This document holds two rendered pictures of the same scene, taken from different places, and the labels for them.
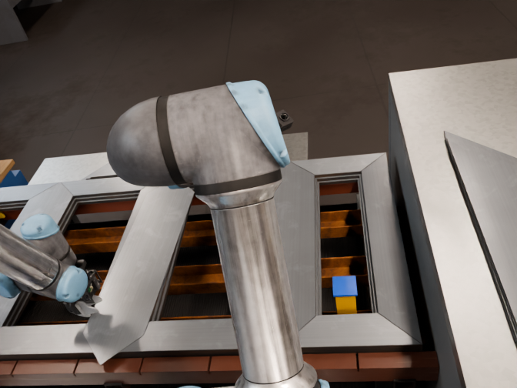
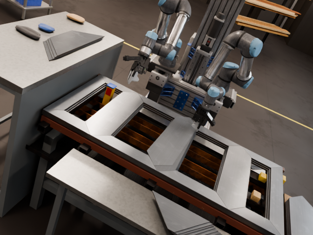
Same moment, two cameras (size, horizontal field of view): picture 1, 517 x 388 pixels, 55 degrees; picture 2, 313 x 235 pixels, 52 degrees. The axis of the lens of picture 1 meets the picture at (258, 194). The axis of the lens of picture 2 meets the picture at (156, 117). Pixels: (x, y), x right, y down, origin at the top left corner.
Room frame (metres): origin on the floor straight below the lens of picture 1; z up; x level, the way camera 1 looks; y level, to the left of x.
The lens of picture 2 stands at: (2.94, 0.05, 2.01)
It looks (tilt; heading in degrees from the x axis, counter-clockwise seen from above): 30 degrees down; 175
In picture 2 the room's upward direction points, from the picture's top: 23 degrees clockwise
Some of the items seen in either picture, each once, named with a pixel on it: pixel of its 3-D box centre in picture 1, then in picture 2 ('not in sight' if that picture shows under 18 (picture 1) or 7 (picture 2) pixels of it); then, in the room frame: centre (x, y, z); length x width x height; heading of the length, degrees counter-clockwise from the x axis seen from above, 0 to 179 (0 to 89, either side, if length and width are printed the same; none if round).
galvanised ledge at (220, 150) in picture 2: not in sight; (205, 140); (0.68, 0.70, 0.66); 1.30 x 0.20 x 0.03; 77
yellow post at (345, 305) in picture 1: (347, 311); (107, 97); (0.78, -0.16, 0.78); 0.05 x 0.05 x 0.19; 77
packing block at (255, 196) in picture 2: not in sight; (255, 196); (1.32, 0.98, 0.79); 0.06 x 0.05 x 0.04; 167
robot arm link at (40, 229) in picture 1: (44, 239); (212, 95); (0.91, 0.52, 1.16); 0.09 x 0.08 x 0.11; 149
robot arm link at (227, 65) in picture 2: not in sight; (229, 71); (0.41, 0.67, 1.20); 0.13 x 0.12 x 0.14; 59
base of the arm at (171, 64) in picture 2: not in sight; (168, 58); (0.33, 0.18, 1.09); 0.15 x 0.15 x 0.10
